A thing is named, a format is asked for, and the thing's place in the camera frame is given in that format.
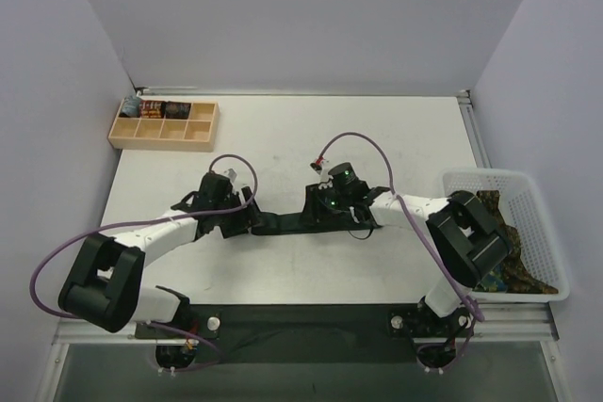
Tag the brown green patterned tie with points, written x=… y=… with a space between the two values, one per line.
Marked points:
x=521 y=281

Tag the wooden compartment organizer box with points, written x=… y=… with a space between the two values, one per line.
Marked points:
x=196 y=134

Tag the dark green tie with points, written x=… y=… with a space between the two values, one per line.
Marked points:
x=296 y=223

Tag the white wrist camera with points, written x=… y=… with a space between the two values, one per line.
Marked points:
x=321 y=166
x=230 y=174

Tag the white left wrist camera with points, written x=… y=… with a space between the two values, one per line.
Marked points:
x=230 y=174

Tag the red patterned rolled tie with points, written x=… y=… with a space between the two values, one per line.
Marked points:
x=152 y=109

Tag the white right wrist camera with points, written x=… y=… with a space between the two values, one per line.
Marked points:
x=321 y=166

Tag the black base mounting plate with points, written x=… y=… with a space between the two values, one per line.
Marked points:
x=310 y=334

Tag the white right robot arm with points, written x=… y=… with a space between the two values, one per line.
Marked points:
x=462 y=237

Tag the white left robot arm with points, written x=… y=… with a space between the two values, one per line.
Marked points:
x=104 y=285

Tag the grey rolled tie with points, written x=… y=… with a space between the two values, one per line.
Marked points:
x=130 y=107

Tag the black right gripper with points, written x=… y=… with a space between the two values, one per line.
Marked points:
x=310 y=207

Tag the white plastic basket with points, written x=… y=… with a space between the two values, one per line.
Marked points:
x=522 y=207

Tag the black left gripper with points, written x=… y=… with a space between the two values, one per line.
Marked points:
x=250 y=213

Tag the blue yellow patterned tie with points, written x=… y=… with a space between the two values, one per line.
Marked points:
x=496 y=281

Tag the dark brown rolled tie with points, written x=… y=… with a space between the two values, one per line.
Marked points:
x=176 y=110

